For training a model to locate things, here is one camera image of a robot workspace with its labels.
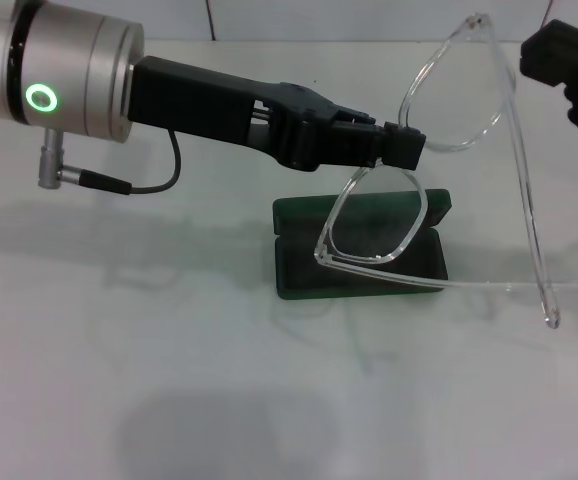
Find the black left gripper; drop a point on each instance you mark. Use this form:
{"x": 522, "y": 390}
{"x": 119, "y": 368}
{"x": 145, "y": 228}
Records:
{"x": 209, "y": 105}

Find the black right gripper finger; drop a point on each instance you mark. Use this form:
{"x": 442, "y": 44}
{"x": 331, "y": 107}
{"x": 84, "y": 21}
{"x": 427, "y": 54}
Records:
{"x": 549, "y": 55}

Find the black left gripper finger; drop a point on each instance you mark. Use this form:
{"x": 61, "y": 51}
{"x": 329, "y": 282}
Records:
{"x": 404, "y": 147}

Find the transparent plastic glasses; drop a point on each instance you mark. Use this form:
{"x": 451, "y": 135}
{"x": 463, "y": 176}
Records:
{"x": 454, "y": 90}

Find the green glasses case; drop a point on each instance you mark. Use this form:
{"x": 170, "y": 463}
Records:
{"x": 294, "y": 275}

